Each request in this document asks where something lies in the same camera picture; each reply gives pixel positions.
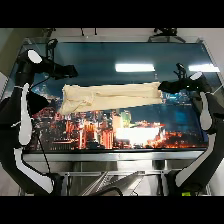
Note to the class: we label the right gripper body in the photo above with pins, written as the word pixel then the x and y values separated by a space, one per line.
pixel 170 86

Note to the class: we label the cream shirt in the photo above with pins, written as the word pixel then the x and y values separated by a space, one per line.
pixel 110 96

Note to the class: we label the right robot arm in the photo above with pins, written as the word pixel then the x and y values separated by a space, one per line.
pixel 206 113

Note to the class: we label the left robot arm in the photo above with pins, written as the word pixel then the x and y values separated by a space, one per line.
pixel 25 116

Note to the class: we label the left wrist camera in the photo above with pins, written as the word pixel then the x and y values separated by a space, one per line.
pixel 51 45

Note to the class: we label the silver frame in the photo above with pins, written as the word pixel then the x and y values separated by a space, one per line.
pixel 100 156

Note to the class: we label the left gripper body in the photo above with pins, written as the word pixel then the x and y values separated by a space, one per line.
pixel 66 71

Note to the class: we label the black garment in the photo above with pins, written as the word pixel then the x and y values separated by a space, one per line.
pixel 38 103

